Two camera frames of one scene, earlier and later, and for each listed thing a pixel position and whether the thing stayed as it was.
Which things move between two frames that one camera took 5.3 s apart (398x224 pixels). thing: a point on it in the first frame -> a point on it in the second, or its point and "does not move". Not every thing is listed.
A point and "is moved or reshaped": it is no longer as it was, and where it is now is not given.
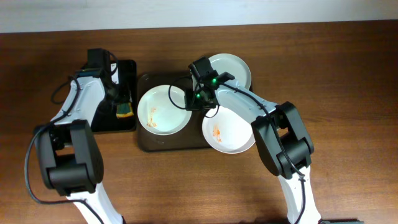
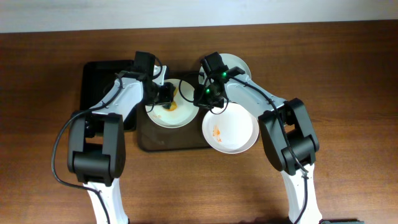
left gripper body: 120,99 -> 166,94
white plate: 227,130 does not move
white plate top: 226,62 does not move
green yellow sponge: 124,110 is moved or reshaped
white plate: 161,110 is moved or reshaped
